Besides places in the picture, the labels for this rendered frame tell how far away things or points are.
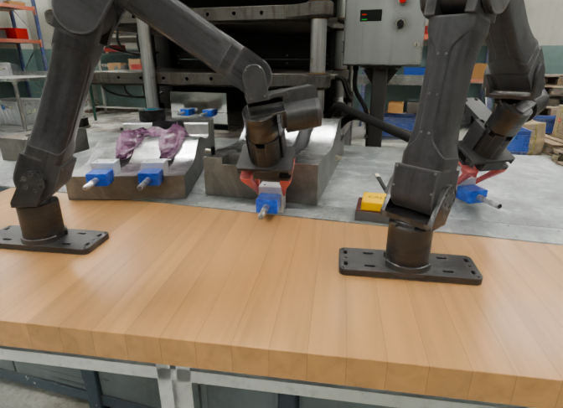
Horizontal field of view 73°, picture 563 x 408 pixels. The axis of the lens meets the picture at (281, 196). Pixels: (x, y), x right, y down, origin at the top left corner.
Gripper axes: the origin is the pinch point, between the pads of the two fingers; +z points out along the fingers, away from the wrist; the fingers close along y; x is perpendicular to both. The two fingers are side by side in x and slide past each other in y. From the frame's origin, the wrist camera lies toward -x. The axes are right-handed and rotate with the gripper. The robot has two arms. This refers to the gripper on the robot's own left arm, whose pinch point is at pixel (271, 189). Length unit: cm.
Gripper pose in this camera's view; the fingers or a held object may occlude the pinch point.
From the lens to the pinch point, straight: 77.5
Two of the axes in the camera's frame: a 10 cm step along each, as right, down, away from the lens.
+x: -1.5, 7.5, -6.4
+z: 0.8, 6.6, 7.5
